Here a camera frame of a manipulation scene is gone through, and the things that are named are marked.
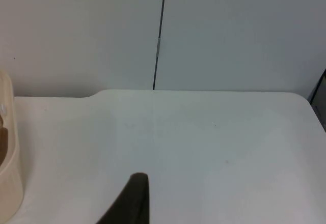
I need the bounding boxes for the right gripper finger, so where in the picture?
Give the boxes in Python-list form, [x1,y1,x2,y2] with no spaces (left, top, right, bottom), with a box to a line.
[98,172,150,224]

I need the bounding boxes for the cream lid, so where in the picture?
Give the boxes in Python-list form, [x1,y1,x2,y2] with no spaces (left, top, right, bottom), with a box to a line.
[0,69,21,169]

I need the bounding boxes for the dark background object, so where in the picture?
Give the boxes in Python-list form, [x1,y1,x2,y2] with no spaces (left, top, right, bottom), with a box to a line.
[307,68,326,133]

